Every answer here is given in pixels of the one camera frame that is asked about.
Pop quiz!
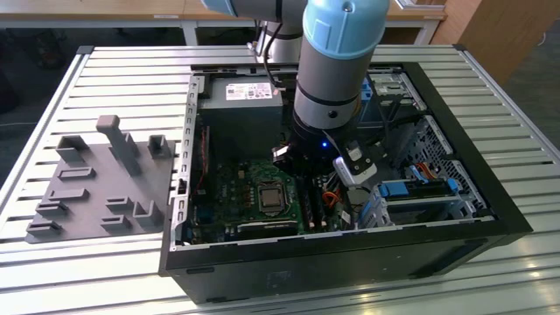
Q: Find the black RAM slot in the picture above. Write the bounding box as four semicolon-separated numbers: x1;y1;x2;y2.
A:
298;177;317;231

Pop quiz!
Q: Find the silver CPU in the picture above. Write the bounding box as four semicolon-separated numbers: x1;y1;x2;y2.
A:
261;189;281;208

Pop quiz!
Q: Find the round grey speaker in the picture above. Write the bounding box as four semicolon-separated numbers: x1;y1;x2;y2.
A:
349;186;373;206

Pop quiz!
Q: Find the grey power supply unit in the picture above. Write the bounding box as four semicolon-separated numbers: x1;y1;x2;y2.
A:
198;77;289;160

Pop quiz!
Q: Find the metal socket cover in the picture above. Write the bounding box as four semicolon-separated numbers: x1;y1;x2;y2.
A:
255;179;287;216

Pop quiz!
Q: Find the hard disk in blue carrier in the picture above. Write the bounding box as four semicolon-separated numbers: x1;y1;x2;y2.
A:
375;178;459;200

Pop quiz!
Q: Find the green motherboard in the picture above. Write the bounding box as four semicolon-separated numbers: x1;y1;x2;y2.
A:
189;154;346;243

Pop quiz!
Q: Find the grey metal disk bay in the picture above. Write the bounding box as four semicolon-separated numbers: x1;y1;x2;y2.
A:
357;178;489;229

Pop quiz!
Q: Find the black graphics card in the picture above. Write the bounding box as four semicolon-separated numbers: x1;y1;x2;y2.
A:
235;219;298;240

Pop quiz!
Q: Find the grey metal drive cage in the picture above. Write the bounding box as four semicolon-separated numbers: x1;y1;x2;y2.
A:
353;70;429;138

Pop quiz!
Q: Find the black PC case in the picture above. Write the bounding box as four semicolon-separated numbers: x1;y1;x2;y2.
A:
155;61;533;305

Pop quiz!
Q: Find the grey parts rack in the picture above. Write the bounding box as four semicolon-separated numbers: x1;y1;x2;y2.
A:
23;114;175;244

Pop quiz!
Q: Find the wooden cabinet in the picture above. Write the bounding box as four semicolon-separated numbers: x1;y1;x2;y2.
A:
430;0;560;87

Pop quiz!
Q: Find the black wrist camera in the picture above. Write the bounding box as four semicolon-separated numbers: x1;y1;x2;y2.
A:
269;146;293;169

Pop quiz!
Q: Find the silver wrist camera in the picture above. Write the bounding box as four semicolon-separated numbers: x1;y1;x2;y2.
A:
331;140;378;188

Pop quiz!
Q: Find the orange wire bundle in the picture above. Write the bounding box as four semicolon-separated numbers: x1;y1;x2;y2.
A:
321;192;350;208

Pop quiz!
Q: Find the black cable bundle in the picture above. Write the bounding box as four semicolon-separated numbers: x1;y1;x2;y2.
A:
366;114;423;157

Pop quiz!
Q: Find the blue flat wire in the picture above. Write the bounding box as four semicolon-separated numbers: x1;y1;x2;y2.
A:
409;165;429;184

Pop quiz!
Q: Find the orange flat wire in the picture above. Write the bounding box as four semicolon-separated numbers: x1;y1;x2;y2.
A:
417;162;443;180

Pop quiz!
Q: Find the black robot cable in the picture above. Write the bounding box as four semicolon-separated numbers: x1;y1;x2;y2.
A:
246;19;285;96

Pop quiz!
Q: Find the wooden desk white frame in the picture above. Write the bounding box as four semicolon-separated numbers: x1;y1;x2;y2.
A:
0;0;447;46

